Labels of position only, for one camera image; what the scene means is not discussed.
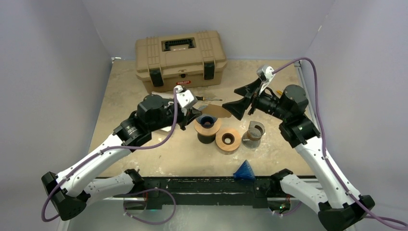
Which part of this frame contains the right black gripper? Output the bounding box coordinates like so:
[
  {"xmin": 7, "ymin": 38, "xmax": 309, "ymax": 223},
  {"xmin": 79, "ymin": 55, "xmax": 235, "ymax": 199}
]
[{"xmin": 223, "ymin": 77, "xmax": 290, "ymax": 121}]

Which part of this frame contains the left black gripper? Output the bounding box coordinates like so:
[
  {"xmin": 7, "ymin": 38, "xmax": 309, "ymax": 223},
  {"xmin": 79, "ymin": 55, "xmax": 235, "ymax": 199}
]
[{"xmin": 149, "ymin": 104, "xmax": 202, "ymax": 132}]

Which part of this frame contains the blue plastic dripper cone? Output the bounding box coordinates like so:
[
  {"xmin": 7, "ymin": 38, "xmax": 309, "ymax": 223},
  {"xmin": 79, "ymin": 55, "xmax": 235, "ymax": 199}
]
[{"xmin": 196, "ymin": 115, "xmax": 218, "ymax": 129}]

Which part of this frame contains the wooden dripper ring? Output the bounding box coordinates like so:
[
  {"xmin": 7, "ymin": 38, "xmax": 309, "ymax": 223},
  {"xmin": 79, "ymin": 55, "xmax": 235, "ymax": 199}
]
[
  {"xmin": 193, "ymin": 118, "xmax": 222, "ymax": 137},
  {"xmin": 215, "ymin": 128, "xmax": 242, "ymax": 152}
]

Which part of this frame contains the brown paper coffee filter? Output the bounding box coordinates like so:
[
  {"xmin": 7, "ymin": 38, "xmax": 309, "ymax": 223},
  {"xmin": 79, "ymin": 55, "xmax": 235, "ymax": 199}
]
[{"xmin": 199, "ymin": 104, "xmax": 232, "ymax": 118}]

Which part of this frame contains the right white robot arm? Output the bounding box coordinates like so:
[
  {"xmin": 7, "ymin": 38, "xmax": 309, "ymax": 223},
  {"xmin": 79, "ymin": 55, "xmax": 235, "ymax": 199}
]
[{"xmin": 222, "ymin": 80, "xmax": 375, "ymax": 231}]

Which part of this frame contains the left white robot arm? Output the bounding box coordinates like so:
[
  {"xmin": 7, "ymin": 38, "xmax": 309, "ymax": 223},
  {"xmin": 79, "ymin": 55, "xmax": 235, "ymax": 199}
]
[{"xmin": 41, "ymin": 91, "xmax": 201, "ymax": 221}]

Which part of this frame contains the black yellow screwdriver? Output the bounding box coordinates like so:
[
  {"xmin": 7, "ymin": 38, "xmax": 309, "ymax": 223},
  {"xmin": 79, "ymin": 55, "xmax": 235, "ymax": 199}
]
[{"xmin": 195, "ymin": 96, "xmax": 222, "ymax": 101}]

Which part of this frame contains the tan plastic toolbox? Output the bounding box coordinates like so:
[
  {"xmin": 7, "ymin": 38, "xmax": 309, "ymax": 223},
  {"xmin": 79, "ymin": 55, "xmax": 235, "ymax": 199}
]
[{"xmin": 135, "ymin": 30, "xmax": 227, "ymax": 93}]

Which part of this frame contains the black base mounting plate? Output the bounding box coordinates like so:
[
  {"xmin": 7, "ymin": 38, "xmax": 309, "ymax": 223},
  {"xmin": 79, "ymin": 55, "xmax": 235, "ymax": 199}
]
[{"xmin": 123, "ymin": 169, "xmax": 292, "ymax": 209}]

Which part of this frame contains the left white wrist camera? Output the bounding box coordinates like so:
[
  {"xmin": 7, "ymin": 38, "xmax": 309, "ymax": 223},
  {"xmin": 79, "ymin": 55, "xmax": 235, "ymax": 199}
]
[{"xmin": 174, "ymin": 85, "xmax": 198, "ymax": 116}]

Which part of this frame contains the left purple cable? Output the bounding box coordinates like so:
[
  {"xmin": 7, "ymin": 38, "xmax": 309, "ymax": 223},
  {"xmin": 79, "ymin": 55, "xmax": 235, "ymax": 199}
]
[{"xmin": 41, "ymin": 87, "xmax": 180, "ymax": 223}]

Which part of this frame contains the aluminium frame rail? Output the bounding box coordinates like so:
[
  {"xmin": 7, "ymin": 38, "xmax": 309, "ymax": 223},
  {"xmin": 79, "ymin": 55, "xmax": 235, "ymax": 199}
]
[{"xmin": 293, "ymin": 58, "xmax": 356, "ymax": 231}]

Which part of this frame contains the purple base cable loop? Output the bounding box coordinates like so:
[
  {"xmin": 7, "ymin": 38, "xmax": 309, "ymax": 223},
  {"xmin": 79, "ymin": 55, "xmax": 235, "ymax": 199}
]
[{"xmin": 123, "ymin": 188, "xmax": 177, "ymax": 225}]

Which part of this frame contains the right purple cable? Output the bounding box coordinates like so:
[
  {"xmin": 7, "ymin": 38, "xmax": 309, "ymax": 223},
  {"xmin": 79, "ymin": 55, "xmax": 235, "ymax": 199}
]
[{"xmin": 271, "ymin": 57, "xmax": 408, "ymax": 231}]

